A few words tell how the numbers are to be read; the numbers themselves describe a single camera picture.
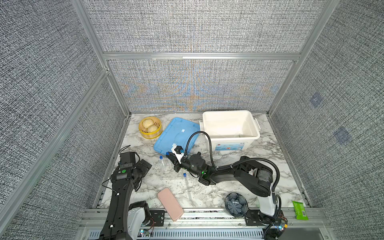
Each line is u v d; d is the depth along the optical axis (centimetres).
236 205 77
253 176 51
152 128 103
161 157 78
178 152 69
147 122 106
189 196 80
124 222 47
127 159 63
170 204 77
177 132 107
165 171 90
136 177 65
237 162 56
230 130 107
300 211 75
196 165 65
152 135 103
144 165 73
